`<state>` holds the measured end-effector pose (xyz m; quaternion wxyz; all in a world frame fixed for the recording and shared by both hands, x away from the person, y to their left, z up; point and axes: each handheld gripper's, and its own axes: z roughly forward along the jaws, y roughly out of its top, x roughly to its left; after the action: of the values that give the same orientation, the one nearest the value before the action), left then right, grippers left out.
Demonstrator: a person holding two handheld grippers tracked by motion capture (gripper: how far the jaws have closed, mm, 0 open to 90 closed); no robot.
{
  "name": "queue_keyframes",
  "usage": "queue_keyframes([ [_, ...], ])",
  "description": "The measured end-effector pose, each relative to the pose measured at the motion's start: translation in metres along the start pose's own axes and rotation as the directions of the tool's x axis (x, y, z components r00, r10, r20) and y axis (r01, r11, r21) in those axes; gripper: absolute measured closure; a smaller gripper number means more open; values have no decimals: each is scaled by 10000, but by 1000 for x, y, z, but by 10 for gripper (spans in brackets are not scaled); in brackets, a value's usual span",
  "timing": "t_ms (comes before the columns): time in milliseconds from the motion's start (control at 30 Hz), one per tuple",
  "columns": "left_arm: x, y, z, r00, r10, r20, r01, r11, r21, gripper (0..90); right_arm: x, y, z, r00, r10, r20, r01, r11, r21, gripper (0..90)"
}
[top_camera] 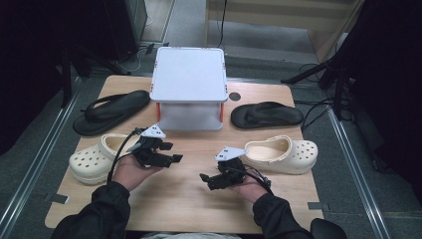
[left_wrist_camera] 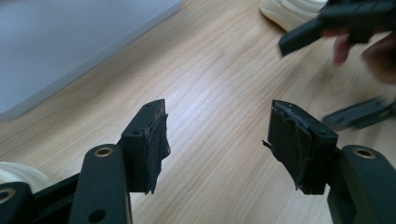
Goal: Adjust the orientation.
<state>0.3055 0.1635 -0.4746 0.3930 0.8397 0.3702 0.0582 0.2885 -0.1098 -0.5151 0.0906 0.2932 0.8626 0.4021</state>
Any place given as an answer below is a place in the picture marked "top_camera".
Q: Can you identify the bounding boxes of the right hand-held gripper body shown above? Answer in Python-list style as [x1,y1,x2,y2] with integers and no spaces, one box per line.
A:
[212,146,248,188]

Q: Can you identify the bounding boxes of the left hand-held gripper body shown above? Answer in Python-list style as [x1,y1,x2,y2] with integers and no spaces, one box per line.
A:
[126,122,167,169]

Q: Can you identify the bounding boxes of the black flip-flop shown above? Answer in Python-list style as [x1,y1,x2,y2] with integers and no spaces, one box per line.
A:
[72,89,152,137]
[230,101,305,130]

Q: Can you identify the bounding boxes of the cream clog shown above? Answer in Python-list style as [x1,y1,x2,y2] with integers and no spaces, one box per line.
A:
[243,133,319,176]
[68,132,142,186]

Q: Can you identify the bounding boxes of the person's right hand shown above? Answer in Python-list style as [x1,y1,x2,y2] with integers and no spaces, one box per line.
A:
[228,179,270,204]

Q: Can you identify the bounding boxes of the person's left hand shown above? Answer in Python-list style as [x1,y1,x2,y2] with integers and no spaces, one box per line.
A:
[111,153,164,192]

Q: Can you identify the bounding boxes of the black metal stand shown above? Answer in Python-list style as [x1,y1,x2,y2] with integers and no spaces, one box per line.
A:
[61,46,122,108]

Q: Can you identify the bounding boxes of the black rounded object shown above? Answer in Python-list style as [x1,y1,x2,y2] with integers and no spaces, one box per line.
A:
[310,218,349,239]

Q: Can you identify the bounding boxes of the black tripod stand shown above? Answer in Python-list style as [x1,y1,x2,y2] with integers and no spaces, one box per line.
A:
[281,49,352,120]

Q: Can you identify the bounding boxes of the dark cabinet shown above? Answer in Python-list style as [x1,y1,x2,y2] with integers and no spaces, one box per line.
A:
[103,0,148,58]

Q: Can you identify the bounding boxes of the black curtain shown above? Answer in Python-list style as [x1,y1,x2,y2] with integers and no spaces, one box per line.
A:
[344,0,422,200]
[0,0,110,155]

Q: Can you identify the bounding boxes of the beige wooden step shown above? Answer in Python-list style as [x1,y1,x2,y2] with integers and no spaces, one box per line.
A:
[204,0,366,63]

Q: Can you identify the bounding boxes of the left hand-held gripper cable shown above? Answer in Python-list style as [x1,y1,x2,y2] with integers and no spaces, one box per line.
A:
[106,127,147,184]

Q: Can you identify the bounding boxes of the hand-held gripper cable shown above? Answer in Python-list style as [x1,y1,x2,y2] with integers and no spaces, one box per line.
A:
[228,163,274,197]
[106,127,147,184]

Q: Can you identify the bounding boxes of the right hand-held gripper cable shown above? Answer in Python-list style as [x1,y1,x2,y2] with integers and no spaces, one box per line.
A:
[228,163,274,197]

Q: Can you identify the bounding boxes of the black floor cables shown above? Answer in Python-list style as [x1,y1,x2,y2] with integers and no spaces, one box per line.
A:
[293,63,336,132]

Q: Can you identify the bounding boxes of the metal floor rail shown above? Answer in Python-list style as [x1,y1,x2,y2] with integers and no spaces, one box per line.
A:
[324,108,391,239]
[0,76,84,233]

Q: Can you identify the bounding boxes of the black hanging cable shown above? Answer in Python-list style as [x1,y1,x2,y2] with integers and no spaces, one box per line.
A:
[217,0,229,49]

